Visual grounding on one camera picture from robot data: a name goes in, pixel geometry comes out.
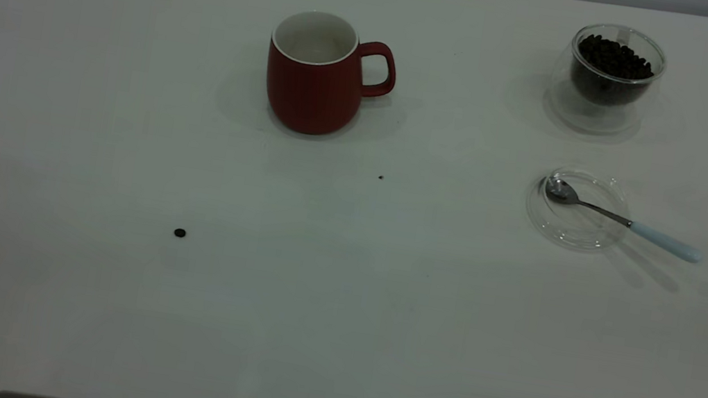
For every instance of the clear glass dish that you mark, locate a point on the clear glass dish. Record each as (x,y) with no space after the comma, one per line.
(566,234)

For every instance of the coffee beans pile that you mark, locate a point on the coffee beans pile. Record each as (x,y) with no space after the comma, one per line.
(606,61)

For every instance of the single fallen coffee bean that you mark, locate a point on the single fallen coffee bean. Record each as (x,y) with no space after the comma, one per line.
(180,233)

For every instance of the clear double-wall glass cup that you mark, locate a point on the clear double-wall glass cup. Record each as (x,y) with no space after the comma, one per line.
(591,115)

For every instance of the red ceramic mug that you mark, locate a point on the red ceramic mug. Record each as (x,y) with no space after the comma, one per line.
(309,97)

